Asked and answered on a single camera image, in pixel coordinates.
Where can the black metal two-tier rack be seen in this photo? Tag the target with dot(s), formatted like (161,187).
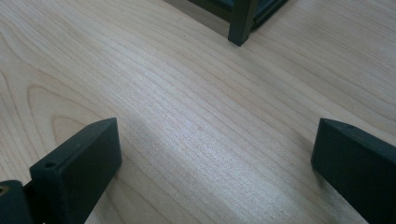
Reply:
(241,21)

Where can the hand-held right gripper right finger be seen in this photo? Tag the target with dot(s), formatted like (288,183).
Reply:
(358,168)

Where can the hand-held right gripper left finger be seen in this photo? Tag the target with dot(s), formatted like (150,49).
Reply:
(81,168)

